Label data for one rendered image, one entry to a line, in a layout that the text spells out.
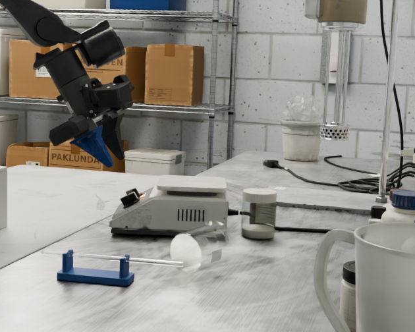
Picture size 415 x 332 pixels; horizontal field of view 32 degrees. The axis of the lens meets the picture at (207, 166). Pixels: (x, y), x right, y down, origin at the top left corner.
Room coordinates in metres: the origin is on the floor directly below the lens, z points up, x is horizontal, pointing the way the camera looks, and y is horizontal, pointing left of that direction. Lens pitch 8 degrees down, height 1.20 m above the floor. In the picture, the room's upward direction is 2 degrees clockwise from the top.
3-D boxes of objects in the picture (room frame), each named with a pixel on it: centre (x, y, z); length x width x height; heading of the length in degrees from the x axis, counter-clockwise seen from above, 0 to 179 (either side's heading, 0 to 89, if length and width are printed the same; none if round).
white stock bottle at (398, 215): (0.99, -0.28, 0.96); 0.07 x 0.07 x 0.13
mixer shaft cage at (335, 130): (1.61, -0.28, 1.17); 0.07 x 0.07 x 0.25
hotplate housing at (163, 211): (1.28, 0.05, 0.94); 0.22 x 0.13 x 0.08; 90
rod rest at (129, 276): (0.96, 0.14, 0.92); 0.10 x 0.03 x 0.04; 80
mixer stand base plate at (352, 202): (1.61, -0.27, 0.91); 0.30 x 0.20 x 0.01; 75
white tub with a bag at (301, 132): (2.35, -0.30, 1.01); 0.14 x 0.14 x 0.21
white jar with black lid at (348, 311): (0.82, -0.19, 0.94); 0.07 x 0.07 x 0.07
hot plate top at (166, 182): (1.28, 0.03, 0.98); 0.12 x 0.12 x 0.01; 0
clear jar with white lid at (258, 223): (1.25, -0.09, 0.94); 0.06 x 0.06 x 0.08
